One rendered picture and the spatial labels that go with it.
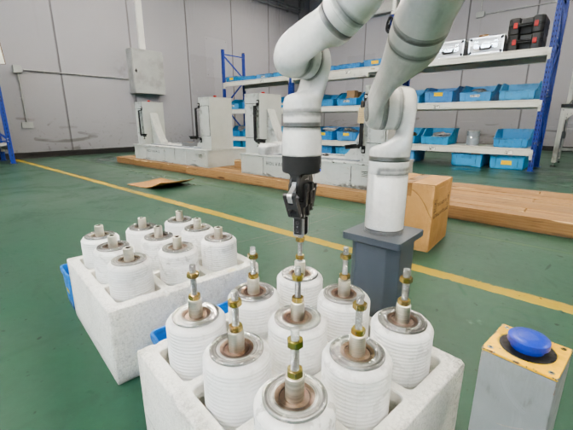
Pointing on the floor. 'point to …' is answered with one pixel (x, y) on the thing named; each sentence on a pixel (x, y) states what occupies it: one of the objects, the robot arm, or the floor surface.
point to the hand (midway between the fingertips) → (300, 225)
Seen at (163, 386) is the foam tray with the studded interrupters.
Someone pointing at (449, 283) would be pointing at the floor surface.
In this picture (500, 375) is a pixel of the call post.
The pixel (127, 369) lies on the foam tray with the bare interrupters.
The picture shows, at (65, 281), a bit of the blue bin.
